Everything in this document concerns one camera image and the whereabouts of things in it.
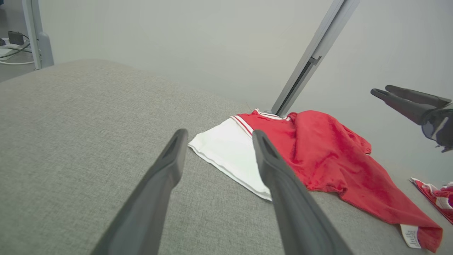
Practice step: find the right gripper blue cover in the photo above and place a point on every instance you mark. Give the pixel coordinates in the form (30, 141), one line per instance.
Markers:
(440, 127)

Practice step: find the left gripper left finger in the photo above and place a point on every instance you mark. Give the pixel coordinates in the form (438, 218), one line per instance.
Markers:
(141, 219)

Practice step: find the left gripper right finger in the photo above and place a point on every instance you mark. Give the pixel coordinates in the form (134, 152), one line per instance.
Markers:
(300, 226)

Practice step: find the red shirt with white sleeves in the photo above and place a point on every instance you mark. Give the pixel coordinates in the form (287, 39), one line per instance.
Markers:
(325, 156)

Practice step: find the red shorts with white stripes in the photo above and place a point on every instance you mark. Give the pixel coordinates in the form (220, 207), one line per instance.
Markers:
(437, 198)

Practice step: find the grey fabric padded platform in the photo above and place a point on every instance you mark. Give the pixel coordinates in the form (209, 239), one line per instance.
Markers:
(70, 141)

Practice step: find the black power adapter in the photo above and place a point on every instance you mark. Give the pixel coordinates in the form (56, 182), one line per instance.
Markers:
(15, 37)

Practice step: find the grey partition post, two feet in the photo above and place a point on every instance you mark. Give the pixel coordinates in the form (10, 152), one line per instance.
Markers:
(318, 46)

